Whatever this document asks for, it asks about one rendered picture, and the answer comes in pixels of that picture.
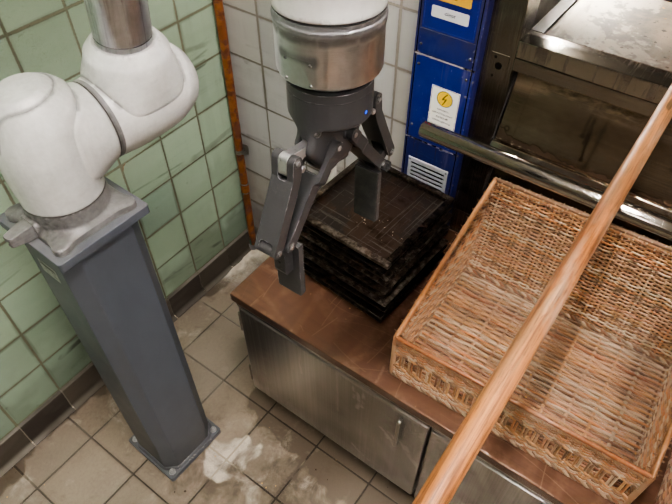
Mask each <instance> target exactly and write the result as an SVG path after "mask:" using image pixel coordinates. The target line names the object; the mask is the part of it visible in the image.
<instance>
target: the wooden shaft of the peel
mask: <svg viewBox="0 0 672 504"><path fill-rule="evenodd" d="M671 118H672V84H671V85H670V87H669V89H668V90H667V92H666V93H665V95H664V97H663V98H662V100H661V101H660V103H659V105H658V106H657V108H656V110H655V111H654V113H653V114H652V116H651V118H650V119H649V121H648V122H647V124H646V126H645V127H644V129H643V131H642V132H641V134H640V135H639V137H638V139H637V140H636V142H635V144H634V145H633V147H632V148H631V150H630V152H629V153H628V155H627V156H626V158H625V160H624V161H623V163H622V165H621V166H620V168H619V169H618V171H617V173H616V174H615V176H614V177H613V179H612V181H611V182H610V184H609V186H608V187H607V189H606V190H605V192H604V194H603V195H602V197H601V199H600V200H599V202H598V203H597V205H596V207H595V208H594V210H593V211H592V213H591V215H590V216H589V218H588V220H587V221H586V223H585V224H584V226H583V228H582V229H581V231H580V232H579V234H578V236H577V237H576V239H575V241H574V242H573V244H572V245H571V247H570V249H569V250H568V252H567V254H566V255H565V257H564V258H563V260H562V262H561V263H560V265H559V266H558V268H557V270H556V271H555V273H554V275H553V276H552V278H551V279H550V281H549V283H548V284H547V286H546V287H545V289H544V291H543V292H542V294H541V296H540V297H539V299H538V300H537V302H536V304H535V305H534V307H533V309H532V310H531V312H530V313H529V315H528V317H527V318H526V320H525V321H524V323H523V325H522V326H521V328H520V330H519V331H518V333H517V334H516V336H515V338H514V339H513V341H512V342H511V344H510V346H509V347H508V349H507V351H506V352H505V354H504V355H503V357H502V359H501V360H500V362H499V363H498V365H497V367H496V368H495V370H494V372H493V373H492V375H491V376H490V378H489V380H488V381H487V383H486V385H485V386H484V388H483V389H482V391H481V393H480V394H479V396H478V397H477V399H476V401H475V402H474V404H473V406H472V407H471V409H470V410H469V412H468V414H467V415H466V417H465V418H464V420H463V422H462V423H461V425H460V427H459V428H458V430H457V431H456V433H455V435H454V436H453V438H452V440H451V441H450V443H449V444H448V446H447V448H446V449H445V451H444V452H443V454H442V456H441V457H440V459H439V461H438V462H437V464H436V465H435V467H434V469H433V470H432V472H431V473H430V475H429V477H428V478H427V480H426V482H425V483H424V485H423V486H422V488H421V490H420V491H419V493H418V495H417V496H416V498H415V499H414V501H413V503H412V504H449V503H450V501H451V499H452V498H453V496H454V494H455V492H456V491H457V489H458V487H459V485H460V484H461V482H462V480H463V478H464V477H465V475H466V473H467V472H468V470H469V468H470V466H471V465H472V463H473V461H474V459H475V458H476V456H477V454H478V453H479V451H480V449H481V447H482V446H483V444H484V442H485V440H486V439H487V437H488V435H489V433H490V432H491V430H492V428H493V427H494V425H495V423H496V421H497V420H498V418H499V416H500V414H501V413H502V411H503V409H504V407H505V406H506V404H507V402H508V401H509V399H510V397H511V395H512V394H513V392H514V390H515V388H516V387H517V385H518V383H519V382H520V380H521V378H522V376H523V375H524V373H525V371H526V369H527V368H528V366H529V364H530V362H531V361H532V359H533V357H534V356H535V354H536V352H537V350H538V349H539V347H540V345H541V343H542V342H543V340H544V338H545V336H546V335H547V333H548V331H549V330H550V328H551V326H552V324H553V323H554V321H555V319H556V317H557V316H558V314H559V312H560V311H561V309H562V307H563V305H564V304H565V302H566V300H567V298H568V297H569V295H570V293H571V291H572V290H573V288H574V286H575V285H576V283H577V281H578V279H579V278H580V276H581V274H582V272H583V271H584V269H585V267H586V265H587V264H588V262H589V260H590V259H591V257H592V255H593V253H594V252H595V250H596V248H597V246H598V245H599V243H600V241H601V239H602V238H603V236H604V234H605V233H606V231H607V229H608V227H609V226H610V224H611V222H612V220H613V219H614V217H615V215H616V214H617V212H618V210H619V208H620V207H621V205H622V203H623V201H624V200H625V198H626V196H627V194H628V193H629V191H630V189H631V188H632V186H633V184H634V182H635V181H636V179H637V177H638V175H639V174H640V172H641V170H642V168H643V167H644V165H645V163H646V162H647V160H648V158H649V156H650V155H651V153H652V151H653V149H654V148H655V146H656V144H657V143H658V141H659V139H660V137H661V136H662V134H663V132H664V130H665V129H666V127H667V125H668V123H669V122H670V120H671Z"/></svg>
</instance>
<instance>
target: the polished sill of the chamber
mask: <svg viewBox="0 0 672 504"><path fill-rule="evenodd" d="M516 58H518V59H521V60H524V61H527V62H530V63H533V64H536V65H540V66H543V67H546V68H549V69H552V70H555V71H558V72H561V73H564V74H567V75H570V76H573V77H576V78H579V79H582V80H585V81H588V82H591V83H594V84H597V85H601V86H604V87H607V88H610V89H613V90H616V91H619V92H622V93H625V94H628V95H631V96H634V97H637V98H640V99H643V100H646V101H649V102H652V103H655V104H658V105H659V103H660V101H661V100H662V98H663V97H664V95H665V93H666V92H667V90H668V89H669V87H670V85H671V84H672V73H671V72H667V71H664V70H661V69H658V68H654V67H651V66H648V65H645V64H641V63H638V62H635V61H631V60H628V59H625V58H622V57H618V56H615V55H612V54H608V53H605V52H602V51H599V50H595V49H592V48H589V47H585V46H582V45H579V44H576V43H572V42H569V41H566V40H562V39H559V38H556V37H553V36H549V35H546V34H543V33H539V32H536V31H533V30H530V31H529V32H528V33H527V34H526V35H525V36H524V37H523V38H522V39H521V40H520V41H519V45H518V49H517V53H516Z"/></svg>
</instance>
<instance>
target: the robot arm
mask: <svg viewBox="0 0 672 504"><path fill-rule="evenodd" d="M84 4H85V8H86V12H87V16H88V20H89V24H90V28H91V33H90V34H89V36H88V37H87V39H86V40H85V42H84V44H83V46H82V60H81V67H80V75H81V77H80V78H78V79H76V80H74V81H72V82H67V83H66V82H65V81H64V80H63V79H61V78H59V77H56V76H54V75H50V74H47V73H42V72H26V73H19V74H15V75H12V76H9V77H7V78H5V79H3V80H2V81H0V172H1V174H2V176H3V177H4V179H5V181H6V183H7V184H8V186H9V188H10V189H11V191H12V192H13V194H14V195H15V197H16V198H17V199H18V201H19V203H17V204H14V205H12V206H10V207H9V208H7V209H6V211H5V215H6V217H7V219H8V220H9V221H11V222H14V223H16V224H15V225H14V226H13V227H12V228H11V229H10V230H8V231H7V232H6V233H5V234H4V236H3V238H4V240H5V242H8V243H9V244H8V245H9V246H10V247H11V248H16V247H18V246H21V245H23V244H25V243H27V242H30V241H32V240H34V239H37V238H38V239H40V240H41V241H42V242H43V243H45V244H46V245H47V246H49V247H50V248H51V250H52V252H53V254H54V255H55V256H56V257H65V256H67V255H69V254H70V253H71V252H72V251H73V250H74V248H75V247H76V246H78V245H79V244H80V243H82V242H83V241H84V240H86V239H87V238H89V237H90V236H92V235H93V234H95V233H96V232H98V231H99V230H100V229H102V228H103V227H105V226H106V225H108V224H109V223H111V222H112V221H114V220H115V219H117V218H118V217H119V216H121V215H123V214H125V213H128V212H130V211H132V210H134V209H135V208H136V207H137V203H136V200H135V198H134V197H133V196H130V195H127V194H124V193H121V192H120V191H118V190H117V189H115V188H114V187H112V186H111V185H109V184H108V183H107V181H106V179H105V178H104V175H105V174H106V173H107V171H108V170H109V169H110V168H111V166H112V165H113V164H114V163H115V162H116V160H117V159H118V158H119V157H121V156H123V155H125V154H127V153H129V152H131V151H133V150H136V149H138V148H140V147H142V146H143V145H145V144H147V143H149V142H151V141H152V140H154V139H156V138H157V137H159V136H161V135H162V134H164V133H165V132H167V131H168V130H170V129H171V128H172V127H174V126H175V125H177V124H178V123H179V122H180V121H181V120H182V119H183V118H184V117H185V116H186V115H187V114H188V113H189V111H190V110H191V108H192V107H193V105H194V103H195V102H196V99H197V97H198V93H199V80H198V75H197V72H196V70H195V67H194V66H193V64H192V62H191V61H190V59H189V58H188V56H187V55H186V54H185V53H184V52H183V51H182V50H181V49H180V48H178V47H177V46H175V45H173V44H171V43H169V41H168V39H167V38H166V37H165V36H164V35H163V34H162V33H161V32H160V31H158V30H157V29H156V28H155V27H153V26H152V24H151V18H150V11H149V5H148V0H84ZM388 10H389V9H388V0H271V8H270V12H271V20H272V22H273V34H274V47H275V60H276V66H277V69H278V71H279V73H280V74H281V75H282V76H283V77H284V78H285V80H286V95H287V108H288V112H289V114H290V116H291V117H292V119H293V121H294V123H295V125H296V127H297V135H296V139H295V143H294V146H293V147H291V148H289V149H288V150H283V149H281V148H279V147H277V148H275V149H274V150H273V152H272V155H271V178H270V182H269V186H268V190H267V195H266V199H265V203H264V207H263V212H262V216H261V220H260V224H259V229H258V233H257V237H256V241H255V248H256V249H257V250H259V251H261V252H263V253H265V254H266V255H268V256H270V257H272V258H274V262H275V263H274V264H275V268H276V269H277V270H278V279H279V284H281V285H282V286H284V287H286V288H288V289H289V290H291V291H293V292H295V293H296V294H298V295H300V296H302V295H303V294H304V293H305V291H306V288H305V270H304V252H303V244H302V243H300V242H298V239H299V236H300V234H301V231H302V229H303V226H304V224H305V221H306V219H307V217H308V214H309V212H310V209H311V207H312V204H313V202H314V199H315V197H316V194H317V192H318V189H319V187H320V186H323V185H325V184H326V182H327V180H328V178H329V175H330V173H331V170H332V169H333V168H334V167H335V166H336V165H337V163H338V162H339V161H341V160H343V159H345V158H346V157H347V156H348V154H349V151H351V152H352V153H353V154H354V155H355V156H356V157H358V158H359V159H360V160H361V161H362V162H365V164H364V163H362V162H360V161H358V162H357V163H356V164H355V184H354V213H356V214H358V215H361V216H363V217H365V218H367V219H369V220H371V221H373V222H375V221H376V220H377V219H378V217H379V203H380V188H381V174H382V171H381V170H383V171H386V172H387V171H388V170H389V169H390V167H391V161H388V160H386V159H384V158H385V157H386V155H388V156H391V155H392V154H393V152H394V149H395V147H394V144H393V141H392V138H391V135H390V132H389V129H388V125H387V122H386V119H385V116H384V113H383V110H382V93H380V92H377V91H375V90H374V80H375V77H377V76H378V75H379V73H380V72H381V70H382V68H383V65H384V53H385V37H386V22H387V19H388ZM360 124H361V125H362V127H363V130H364V132H365V135H366V137H367V138H366V137H365V136H364V135H363V134H362V132H361V131H360V130H359V127H360ZM368 142H369V143H368ZM305 161H306V162H307V163H308V164H309V165H311V166H312V167H315V168H317V169H319V170H320V171H319V173H318V174H317V175H316V174H314V173H312V172H310V171H308V170H306V169H305V167H303V166H304V163H305Z"/></svg>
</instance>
